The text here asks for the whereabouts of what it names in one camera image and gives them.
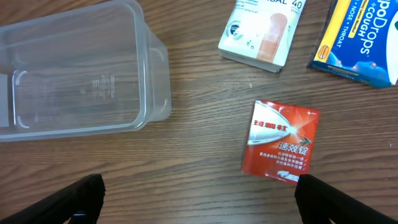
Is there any white Hansaplast plaster box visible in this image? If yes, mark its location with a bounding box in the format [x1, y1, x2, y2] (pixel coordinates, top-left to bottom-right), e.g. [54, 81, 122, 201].
[218, 0, 306, 73]

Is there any blue VapoDrops cough drops bag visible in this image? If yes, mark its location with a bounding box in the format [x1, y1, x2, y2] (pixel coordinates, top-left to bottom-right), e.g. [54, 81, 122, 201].
[309, 0, 397, 88]

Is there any red medicine sachet box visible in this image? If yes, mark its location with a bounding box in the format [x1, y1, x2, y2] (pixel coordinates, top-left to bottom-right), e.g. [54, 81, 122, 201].
[241, 100, 320, 185]

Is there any clear plastic container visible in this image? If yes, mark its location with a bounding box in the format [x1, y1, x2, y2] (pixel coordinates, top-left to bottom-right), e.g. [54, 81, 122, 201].
[1, 0, 172, 142]

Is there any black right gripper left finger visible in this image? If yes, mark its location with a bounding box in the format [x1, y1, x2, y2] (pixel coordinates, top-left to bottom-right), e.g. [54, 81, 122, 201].
[1, 174, 106, 224]

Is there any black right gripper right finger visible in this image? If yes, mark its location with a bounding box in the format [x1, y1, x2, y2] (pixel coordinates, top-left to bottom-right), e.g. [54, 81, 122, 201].
[295, 174, 397, 224]

